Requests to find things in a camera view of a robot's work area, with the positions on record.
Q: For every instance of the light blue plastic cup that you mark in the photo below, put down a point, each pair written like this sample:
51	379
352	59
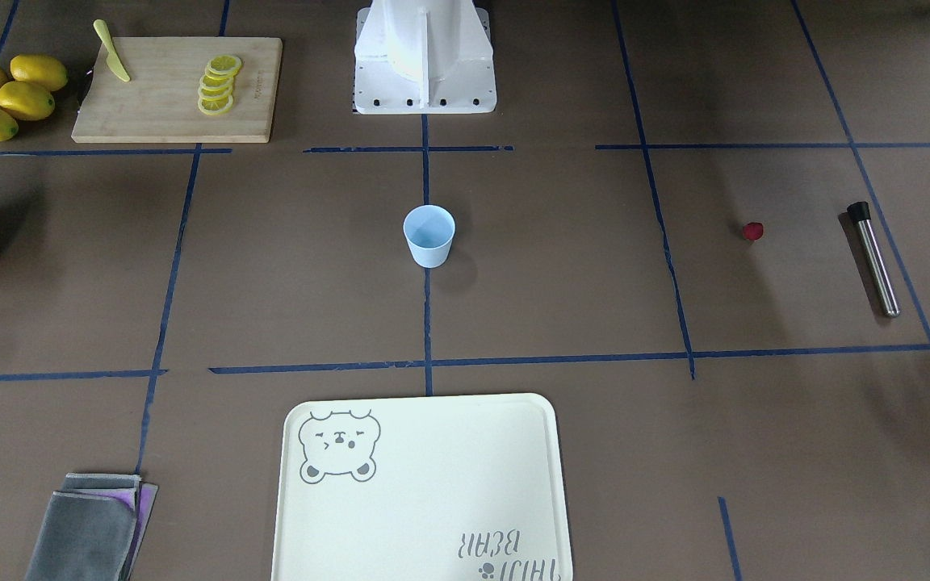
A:
429	231

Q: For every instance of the cream bear serving tray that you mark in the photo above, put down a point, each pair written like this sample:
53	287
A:
459	487

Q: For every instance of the red strawberry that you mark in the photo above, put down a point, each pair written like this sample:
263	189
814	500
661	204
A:
753	231

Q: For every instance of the lemon slices row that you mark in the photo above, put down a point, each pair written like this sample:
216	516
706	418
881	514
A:
217	86

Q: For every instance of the bamboo cutting board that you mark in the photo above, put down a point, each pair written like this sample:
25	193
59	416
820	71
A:
159	103

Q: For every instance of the stainless steel muddler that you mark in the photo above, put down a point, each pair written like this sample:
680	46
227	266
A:
861	219

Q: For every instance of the yellow-green plastic knife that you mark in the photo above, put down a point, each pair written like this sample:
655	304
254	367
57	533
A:
113	62

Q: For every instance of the grey folded cloth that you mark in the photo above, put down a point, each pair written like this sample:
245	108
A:
93	528

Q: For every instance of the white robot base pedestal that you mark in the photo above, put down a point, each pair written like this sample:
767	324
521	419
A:
423	58

